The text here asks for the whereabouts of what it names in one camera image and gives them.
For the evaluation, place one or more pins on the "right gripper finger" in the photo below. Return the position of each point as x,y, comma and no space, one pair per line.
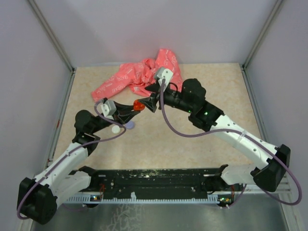
154,88
150,102

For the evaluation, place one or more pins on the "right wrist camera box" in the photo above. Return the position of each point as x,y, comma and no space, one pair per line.
163,74

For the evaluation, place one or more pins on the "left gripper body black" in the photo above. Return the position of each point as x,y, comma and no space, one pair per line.
102,123

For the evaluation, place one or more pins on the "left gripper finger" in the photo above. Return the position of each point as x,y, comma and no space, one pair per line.
124,109
125,118

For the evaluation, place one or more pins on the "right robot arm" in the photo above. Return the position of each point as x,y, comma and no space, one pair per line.
268,161

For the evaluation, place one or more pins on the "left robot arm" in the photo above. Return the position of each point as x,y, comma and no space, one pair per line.
40,197

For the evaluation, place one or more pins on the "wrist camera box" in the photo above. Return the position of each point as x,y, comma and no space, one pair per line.
108,109
163,74

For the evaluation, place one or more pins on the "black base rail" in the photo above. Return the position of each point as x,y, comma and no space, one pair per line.
153,184

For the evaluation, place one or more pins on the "aluminium frame post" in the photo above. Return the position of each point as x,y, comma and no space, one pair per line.
264,31
50,34

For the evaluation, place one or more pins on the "white earbud charging case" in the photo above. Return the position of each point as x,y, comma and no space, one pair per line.
116,129

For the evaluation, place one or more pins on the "purple earbud charging case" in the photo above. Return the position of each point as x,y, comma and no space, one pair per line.
130,125

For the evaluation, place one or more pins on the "orange earbud charging case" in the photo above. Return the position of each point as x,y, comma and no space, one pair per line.
138,106

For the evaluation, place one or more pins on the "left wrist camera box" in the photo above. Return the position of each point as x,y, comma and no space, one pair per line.
108,109

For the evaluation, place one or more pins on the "white slotted cable duct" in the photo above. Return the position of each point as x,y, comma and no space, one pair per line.
93,199

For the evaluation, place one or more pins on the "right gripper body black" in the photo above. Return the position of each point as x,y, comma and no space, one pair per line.
173,99

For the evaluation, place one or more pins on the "left aluminium frame post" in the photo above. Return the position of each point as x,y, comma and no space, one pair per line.
50,34

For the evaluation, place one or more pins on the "right aluminium frame post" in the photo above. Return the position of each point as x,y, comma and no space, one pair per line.
264,31

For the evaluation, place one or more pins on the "pink printed cloth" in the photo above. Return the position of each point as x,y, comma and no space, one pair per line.
137,76

